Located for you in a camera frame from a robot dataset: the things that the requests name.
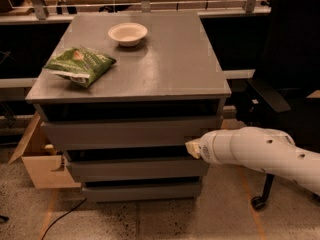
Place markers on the grey middle drawer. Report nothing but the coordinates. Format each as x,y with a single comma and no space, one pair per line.
136,169

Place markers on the green chip bag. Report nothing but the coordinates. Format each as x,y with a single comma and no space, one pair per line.
82,66

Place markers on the brown cardboard box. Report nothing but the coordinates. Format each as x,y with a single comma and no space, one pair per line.
45,165

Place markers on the grey drawer cabinet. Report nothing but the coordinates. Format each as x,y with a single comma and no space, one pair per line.
173,73

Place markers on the grey top drawer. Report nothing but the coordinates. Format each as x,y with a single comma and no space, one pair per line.
81,135

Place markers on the grey drawer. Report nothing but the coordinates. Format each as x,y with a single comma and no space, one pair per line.
142,192
136,169
81,135

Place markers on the foam-padded gripper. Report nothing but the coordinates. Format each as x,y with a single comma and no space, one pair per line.
207,148

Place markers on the black office chair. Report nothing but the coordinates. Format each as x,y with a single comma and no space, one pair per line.
289,70

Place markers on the grey bottom drawer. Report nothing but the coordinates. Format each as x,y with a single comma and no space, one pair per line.
142,192

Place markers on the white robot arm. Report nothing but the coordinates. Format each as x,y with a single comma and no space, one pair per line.
264,150

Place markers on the white paper bowl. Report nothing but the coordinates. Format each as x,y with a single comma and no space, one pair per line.
128,34

